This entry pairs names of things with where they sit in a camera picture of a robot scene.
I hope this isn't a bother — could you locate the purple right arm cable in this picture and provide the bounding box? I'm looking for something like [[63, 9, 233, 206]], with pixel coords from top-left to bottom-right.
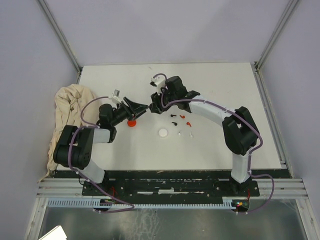
[[152, 73, 277, 214]]

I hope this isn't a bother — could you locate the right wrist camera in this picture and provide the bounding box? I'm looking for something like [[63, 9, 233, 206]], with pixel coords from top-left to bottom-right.
[[149, 77, 166, 89]]

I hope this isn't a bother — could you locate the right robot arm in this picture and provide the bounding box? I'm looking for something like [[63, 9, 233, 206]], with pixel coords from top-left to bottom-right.
[[149, 73, 263, 196]]

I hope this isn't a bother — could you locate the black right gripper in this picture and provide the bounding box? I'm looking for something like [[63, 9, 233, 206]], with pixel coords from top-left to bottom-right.
[[150, 86, 177, 115]]

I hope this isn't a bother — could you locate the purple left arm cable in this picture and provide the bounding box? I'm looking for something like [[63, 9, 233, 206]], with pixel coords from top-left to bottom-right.
[[67, 96, 136, 214]]

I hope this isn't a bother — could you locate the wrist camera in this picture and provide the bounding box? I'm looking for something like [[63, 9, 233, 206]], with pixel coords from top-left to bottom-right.
[[149, 77, 166, 89], [111, 89, 122, 104]]

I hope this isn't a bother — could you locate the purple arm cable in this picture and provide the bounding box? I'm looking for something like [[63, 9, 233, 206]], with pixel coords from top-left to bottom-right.
[[67, 96, 136, 214], [152, 73, 277, 214]]

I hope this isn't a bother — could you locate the white paper sheet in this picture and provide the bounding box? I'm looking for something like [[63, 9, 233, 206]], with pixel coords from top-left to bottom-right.
[[39, 225, 68, 240]]

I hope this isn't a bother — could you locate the white slotted cable duct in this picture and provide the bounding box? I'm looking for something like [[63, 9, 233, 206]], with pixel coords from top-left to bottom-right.
[[47, 197, 248, 209]]

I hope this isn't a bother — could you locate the aluminium frame rail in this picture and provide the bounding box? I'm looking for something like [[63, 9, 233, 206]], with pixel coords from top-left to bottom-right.
[[37, 178, 308, 199]]

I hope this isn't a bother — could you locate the cream crumpled cloth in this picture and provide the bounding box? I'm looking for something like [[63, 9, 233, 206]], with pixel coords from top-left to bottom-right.
[[45, 84, 101, 177]]

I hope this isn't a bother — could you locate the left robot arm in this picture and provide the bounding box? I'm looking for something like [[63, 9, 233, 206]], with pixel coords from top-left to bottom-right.
[[53, 97, 149, 195]]

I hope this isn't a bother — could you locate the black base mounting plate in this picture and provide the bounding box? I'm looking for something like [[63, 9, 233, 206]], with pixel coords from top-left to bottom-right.
[[82, 179, 260, 205]]

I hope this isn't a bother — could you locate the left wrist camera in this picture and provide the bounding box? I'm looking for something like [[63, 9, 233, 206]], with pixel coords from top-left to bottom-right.
[[111, 89, 122, 104]]

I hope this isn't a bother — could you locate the aluminium corner post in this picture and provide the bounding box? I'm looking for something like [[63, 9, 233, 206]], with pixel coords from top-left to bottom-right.
[[36, 0, 83, 76], [254, 0, 304, 73]]

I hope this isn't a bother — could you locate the white earbud charging case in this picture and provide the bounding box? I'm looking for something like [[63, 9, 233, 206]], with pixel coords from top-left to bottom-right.
[[158, 128, 169, 138]]

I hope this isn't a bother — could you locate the right aluminium corner post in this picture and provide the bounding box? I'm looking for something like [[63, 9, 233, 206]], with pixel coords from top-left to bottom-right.
[[254, 0, 304, 73]]

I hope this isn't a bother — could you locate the orange earbud charging case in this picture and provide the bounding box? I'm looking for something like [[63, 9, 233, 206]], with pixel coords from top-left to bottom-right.
[[127, 120, 137, 128]]

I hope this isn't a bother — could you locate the left aluminium corner post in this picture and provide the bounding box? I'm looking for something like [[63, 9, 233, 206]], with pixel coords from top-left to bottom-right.
[[36, 0, 83, 76]]

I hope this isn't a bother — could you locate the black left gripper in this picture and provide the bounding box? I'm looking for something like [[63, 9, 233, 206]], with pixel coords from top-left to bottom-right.
[[110, 96, 149, 127]]

